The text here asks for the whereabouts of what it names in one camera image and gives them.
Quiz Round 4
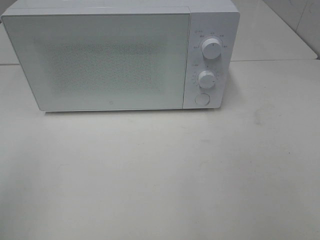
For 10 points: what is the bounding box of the white microwave door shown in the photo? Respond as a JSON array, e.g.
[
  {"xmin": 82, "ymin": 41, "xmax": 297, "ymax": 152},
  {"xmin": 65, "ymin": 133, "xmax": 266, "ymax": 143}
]
[{"xmin": 3, "ymin": 14, "xmax": 190, "ymax": 112}]

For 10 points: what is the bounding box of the white microwave oven body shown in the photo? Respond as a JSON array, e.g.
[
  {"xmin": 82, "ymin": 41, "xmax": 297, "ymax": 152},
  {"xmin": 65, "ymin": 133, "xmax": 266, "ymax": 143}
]
[{"xmin": 1, "ymin": 0, "xmax": 240, "ymax": 111}]

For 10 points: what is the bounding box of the white timer knob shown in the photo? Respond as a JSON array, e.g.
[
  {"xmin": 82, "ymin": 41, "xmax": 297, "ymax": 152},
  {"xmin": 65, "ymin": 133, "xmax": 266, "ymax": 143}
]
[{"xmin": 197, "ymin": 70, "xmax": 217, "ymax": 89}]

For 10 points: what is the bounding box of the upper white power knob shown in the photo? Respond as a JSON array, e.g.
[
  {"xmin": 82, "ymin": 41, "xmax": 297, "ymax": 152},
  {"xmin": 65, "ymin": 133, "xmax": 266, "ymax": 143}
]
[{"xmin": 201, "ymin": 36, "xmax": 223, "ymax": 60}]

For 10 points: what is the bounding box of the round white door button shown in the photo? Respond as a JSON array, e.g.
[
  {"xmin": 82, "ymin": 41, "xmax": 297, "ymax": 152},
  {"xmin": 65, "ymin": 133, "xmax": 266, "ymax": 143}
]
[{"xmin": 194, "ymin": 93, "xmax": 210, "ymax": 106}]

